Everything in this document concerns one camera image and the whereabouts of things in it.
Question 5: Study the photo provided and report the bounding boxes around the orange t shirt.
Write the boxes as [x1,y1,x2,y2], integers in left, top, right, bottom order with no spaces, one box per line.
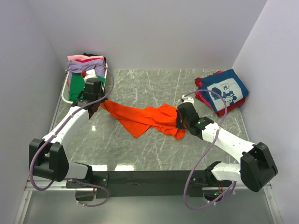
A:
[101,99,186,140]

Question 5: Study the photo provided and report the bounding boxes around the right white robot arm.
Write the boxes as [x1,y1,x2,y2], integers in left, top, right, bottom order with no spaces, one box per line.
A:
[177,103,278,192]

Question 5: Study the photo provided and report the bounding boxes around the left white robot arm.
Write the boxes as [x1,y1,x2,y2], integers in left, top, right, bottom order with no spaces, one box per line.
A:
[29,78,106,188]

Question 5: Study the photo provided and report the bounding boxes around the green shirt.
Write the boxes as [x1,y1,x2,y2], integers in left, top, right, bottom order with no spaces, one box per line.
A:
[69,73,106,103]

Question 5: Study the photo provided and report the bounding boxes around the pink folded shirt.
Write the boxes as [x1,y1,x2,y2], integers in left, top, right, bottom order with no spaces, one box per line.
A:
[195,87,214,110]

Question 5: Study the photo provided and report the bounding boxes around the white perforated basket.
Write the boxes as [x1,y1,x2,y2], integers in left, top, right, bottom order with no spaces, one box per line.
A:
[61,63,107,104]

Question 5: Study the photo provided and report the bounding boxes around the magenta shirt in basket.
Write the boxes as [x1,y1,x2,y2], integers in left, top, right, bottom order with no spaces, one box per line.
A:
[76,58,94,63]

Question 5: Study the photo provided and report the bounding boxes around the lavender shirt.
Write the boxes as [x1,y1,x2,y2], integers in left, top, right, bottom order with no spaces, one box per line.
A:
[67,59,105,77]

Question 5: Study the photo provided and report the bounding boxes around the black garment in basket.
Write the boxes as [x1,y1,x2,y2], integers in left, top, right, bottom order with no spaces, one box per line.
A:
[83,53,107,63]

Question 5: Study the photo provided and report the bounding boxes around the red folded shirt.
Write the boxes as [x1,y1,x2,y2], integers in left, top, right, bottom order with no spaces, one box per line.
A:
[194,70,246,117]

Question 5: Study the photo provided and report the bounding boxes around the light pink shirt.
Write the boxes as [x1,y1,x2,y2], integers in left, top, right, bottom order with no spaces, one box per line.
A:
[67,55,104,61]

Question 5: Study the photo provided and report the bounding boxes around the blue cartoon print shirt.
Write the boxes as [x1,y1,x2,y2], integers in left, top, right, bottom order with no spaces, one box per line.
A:
[201,69,249,112]

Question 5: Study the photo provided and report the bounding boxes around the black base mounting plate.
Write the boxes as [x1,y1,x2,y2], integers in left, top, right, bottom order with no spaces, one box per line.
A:
[92,169,225,199]

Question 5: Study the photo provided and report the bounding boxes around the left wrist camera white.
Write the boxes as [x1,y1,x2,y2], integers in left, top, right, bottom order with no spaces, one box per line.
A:
[81,69,98,81]

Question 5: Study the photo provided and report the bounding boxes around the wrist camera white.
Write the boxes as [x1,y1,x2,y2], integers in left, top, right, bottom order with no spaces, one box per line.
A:
[181,95,194,105]
[81,69,98,81]

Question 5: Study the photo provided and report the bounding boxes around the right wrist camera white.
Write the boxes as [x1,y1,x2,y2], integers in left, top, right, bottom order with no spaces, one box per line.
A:
[181,95,194,105]

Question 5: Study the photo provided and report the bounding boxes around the aluminium rail frame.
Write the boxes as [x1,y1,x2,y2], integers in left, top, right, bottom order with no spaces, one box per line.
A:
[14,100,285,224]

